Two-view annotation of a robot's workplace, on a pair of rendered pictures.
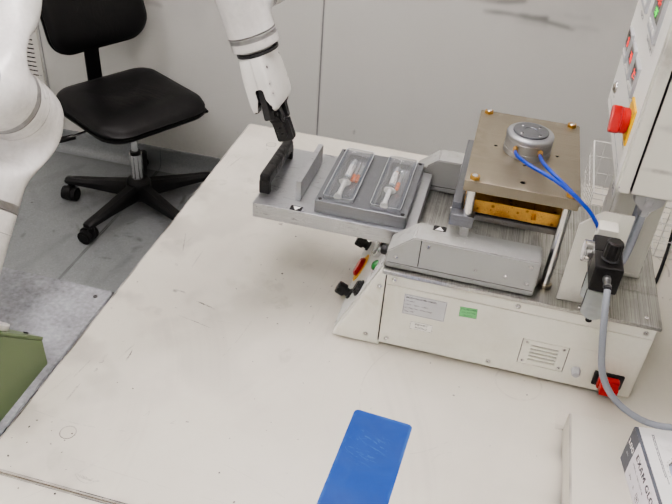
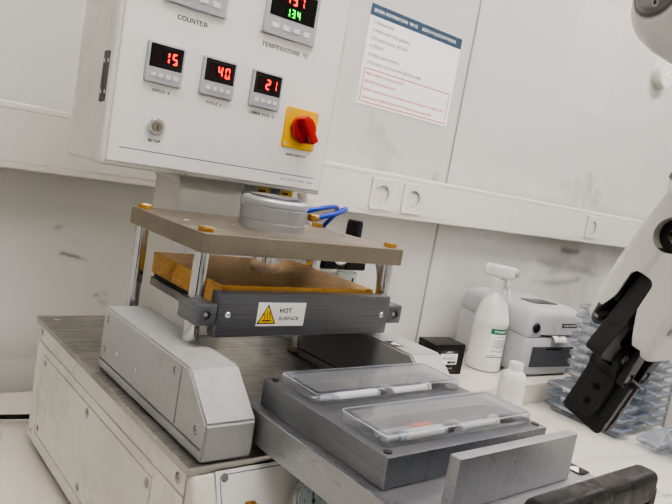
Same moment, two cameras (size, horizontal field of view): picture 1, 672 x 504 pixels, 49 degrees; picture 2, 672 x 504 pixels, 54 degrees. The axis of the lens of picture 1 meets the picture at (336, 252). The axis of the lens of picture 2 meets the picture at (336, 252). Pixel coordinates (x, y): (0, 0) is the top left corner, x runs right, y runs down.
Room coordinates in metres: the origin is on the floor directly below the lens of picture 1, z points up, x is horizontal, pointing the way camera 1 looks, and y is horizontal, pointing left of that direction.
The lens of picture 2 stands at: (1.69, 0.23, 1.19)
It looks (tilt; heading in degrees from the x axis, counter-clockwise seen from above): 7 degrees down; 218
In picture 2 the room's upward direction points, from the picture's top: 10 degrees clockwise
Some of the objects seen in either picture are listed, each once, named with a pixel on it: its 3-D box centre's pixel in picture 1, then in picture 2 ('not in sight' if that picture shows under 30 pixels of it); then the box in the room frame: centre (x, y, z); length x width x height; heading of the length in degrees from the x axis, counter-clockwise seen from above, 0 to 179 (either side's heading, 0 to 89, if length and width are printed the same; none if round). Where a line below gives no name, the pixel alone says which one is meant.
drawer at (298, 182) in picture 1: (346, 187); (439, 450); (1.19, -0.01, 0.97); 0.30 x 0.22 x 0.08; 78
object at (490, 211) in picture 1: (520, 175); (271, 264); (1.12, -0.31, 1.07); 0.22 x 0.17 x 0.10; 168
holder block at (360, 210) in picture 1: (371, 186); (403, 415); (1.18, -0.06, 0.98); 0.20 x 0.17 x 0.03; 168
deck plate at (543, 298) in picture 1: (523, 241); (233, 367); (1.12, -0.34, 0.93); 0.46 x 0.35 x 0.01; 78
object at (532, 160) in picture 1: (541, 172); (267, 245); (1.10, -0.34, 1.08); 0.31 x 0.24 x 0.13; 168
